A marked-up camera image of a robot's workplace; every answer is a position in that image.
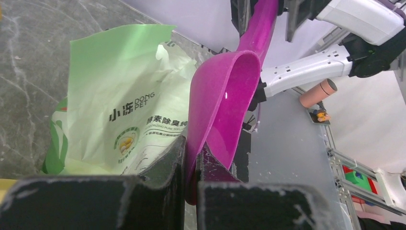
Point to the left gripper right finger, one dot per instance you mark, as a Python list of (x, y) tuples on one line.
[(226, 203)]

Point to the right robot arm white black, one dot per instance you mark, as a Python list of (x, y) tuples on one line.
[(372, 35)]

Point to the green cat litter bag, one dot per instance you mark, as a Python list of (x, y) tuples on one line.
[(127, 102)]

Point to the magenta plastic scoop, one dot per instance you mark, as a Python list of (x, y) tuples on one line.
[(221, 91)]

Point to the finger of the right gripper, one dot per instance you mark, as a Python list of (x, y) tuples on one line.
[(299, 11), (241, 12)]

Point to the pink cylinder bottle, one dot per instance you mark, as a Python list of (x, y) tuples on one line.
[(318, 93)]

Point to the yellow litter box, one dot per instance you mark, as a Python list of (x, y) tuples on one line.
[(5, 185)]

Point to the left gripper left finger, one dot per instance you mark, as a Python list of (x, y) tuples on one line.
[(152, 200)]

